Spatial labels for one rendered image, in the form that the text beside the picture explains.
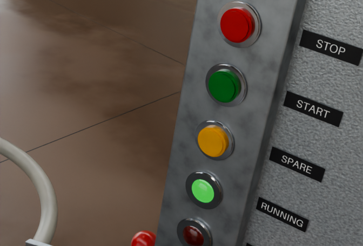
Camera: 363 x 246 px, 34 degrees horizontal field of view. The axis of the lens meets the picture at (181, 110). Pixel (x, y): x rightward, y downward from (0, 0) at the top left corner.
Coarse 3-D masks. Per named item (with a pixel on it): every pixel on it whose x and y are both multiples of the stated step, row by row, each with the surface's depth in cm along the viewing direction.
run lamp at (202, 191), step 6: (198, 180) 52; (204, 180) 51; (192, 186) 52; (198, 186) 52; (204, 186) 51; (210, 186) 51; (192, 192) 52; (198, 192) 52; (204, 192) 51; (210, 192) 51; (198, 198) 52; (204, 198) 52; (210, 198) 52
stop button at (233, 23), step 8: (232, 8) 44; (240, 8) 44; (224, 16) 45; (232, 16) 44; (240, 16) 44; (248, 16) 44; (224, 24) 45; (232, 24) 44; (240, 24) 44; (248, 24) 44; (224, 32) 45; (232, 32) 45; (240, 32) 44; (248, 32) 44; (232, 40) 45; (240, 40) 45
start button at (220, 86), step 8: (216, 72) 47; (224, 72) 46; (216, 80) 47; (224, 80) 46; (232, 80) 46; (216, 88) 47; (224, 88) 47; (232, 88) 46; (216, 96) 47; (224, 96) 47; (232, 96) 47
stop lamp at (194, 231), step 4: (184, 228) 55; (188, 228) 54; (192, 228) 54; (196, 228) 54; (184, 232) 54; (188, 232) 54; (192, 232) 54; (196, 232) 54; (200, 232) 54; (184, 236) 55; (188, 236) 54; (192, 236) 54; (196, 236) 54; (200, 236) 54; (188, 240) 54; (192, 240) 54; (196, 240) 54; (200, 240) 54; (192, 244) 54; (196, 244) 54; (200, 244) 54
